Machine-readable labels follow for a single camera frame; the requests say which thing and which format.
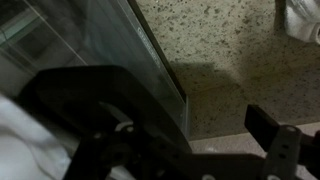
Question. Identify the white grey cloth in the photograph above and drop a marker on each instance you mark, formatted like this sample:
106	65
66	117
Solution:
301	18

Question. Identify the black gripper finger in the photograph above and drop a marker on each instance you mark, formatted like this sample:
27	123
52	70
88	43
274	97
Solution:
261	125

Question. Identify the silver black toaster oven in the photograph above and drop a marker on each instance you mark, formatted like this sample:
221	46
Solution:
100	43

